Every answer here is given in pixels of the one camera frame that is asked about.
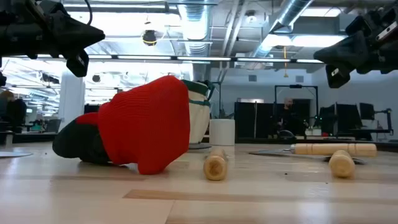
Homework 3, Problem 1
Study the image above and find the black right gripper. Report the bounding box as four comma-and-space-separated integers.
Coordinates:
313, 2, 398, 89

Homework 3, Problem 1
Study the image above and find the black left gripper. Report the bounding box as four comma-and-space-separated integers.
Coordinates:
0, 0, 106, 78

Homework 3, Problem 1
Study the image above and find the wide trowel wooden handle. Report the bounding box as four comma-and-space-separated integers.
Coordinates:
248, 142, 378, 158

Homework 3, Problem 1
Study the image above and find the hand rake wooden handle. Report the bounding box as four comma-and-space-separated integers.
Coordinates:
323, 150, 367, 179

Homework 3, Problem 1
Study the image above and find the red knit garden glove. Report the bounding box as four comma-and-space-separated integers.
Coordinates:
52, 75, 191, 175

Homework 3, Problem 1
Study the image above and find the cream gardening bag green trim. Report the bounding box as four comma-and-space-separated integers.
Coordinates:
182, 79, 216, 146

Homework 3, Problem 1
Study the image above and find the narrow trowel wooden handle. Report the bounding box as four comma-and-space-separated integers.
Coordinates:
203, 147, 229, 182

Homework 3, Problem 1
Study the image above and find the black monitor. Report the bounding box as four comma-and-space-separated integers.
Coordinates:
318, 103, 363, 138

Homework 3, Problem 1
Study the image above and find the person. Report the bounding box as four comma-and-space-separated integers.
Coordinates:
0, 90, 28, 134
277, 97, 308, 139

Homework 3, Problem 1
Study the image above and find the white pot with succulent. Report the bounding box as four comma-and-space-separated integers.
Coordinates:
209, 110, 236, 147

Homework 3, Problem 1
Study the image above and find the black metal stand frame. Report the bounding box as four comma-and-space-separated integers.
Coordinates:
273, 84, 320, 138

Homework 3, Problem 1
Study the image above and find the silver ceiling duct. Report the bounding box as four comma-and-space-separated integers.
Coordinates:
248, 0, 315, 58
177, 0, 212, 57

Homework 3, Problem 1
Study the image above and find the black overhead camera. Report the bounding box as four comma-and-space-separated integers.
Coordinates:
142, 29, 158, 47

